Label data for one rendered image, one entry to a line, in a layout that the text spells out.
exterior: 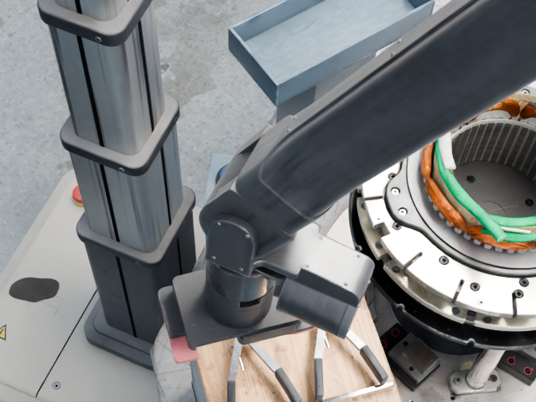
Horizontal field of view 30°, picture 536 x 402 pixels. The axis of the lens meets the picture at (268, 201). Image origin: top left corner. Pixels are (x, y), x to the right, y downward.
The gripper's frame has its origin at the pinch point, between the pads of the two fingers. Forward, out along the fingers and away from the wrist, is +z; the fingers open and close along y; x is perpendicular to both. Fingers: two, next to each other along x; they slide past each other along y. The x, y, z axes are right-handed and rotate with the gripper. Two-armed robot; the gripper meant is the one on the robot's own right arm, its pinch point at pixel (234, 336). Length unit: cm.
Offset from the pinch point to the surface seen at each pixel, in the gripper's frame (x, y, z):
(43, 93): 119, -13, 120
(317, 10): 47, 25, 15
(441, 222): 9.0, 25.7, 5.9
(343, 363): -2.1, 11.4, 9.8
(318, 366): -2.7, 8.2, 6.9
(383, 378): -5.6, 14.0, 6.6
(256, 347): 1.1, 2.9, 7.7
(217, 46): 122, 33, 119
